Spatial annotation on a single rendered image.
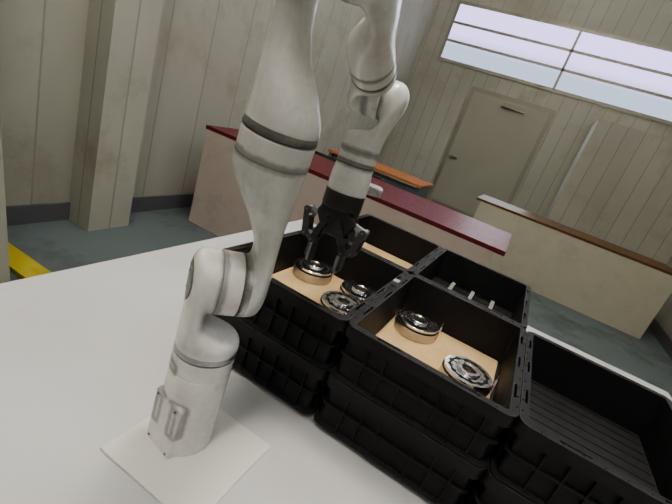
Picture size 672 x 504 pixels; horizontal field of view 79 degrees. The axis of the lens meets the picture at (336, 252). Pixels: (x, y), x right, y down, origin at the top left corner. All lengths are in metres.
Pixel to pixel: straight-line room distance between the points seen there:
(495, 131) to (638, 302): 3.47
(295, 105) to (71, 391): 0.60
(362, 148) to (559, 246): 4.54
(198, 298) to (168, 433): 0.24
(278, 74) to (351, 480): 0.64
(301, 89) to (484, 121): 7.00
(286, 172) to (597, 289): 4.95
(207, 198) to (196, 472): 2.86
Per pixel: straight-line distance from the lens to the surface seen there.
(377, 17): 0.49
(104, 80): 2.88
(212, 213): 3.42
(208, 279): 0.55
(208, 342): 0.60
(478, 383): 0.89
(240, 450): 0.77
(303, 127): 0.47
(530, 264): 5.19
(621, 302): 5.35
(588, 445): 0.99
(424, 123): 7.65
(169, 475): 0.72
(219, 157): 3.33
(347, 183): 0.73
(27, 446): 0.77
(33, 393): 0.84
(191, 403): 0.67
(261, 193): 0.49
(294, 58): 0.47
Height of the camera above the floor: 1.27
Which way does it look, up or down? 19 degrees down
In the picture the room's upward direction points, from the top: 19 degrees clockwise
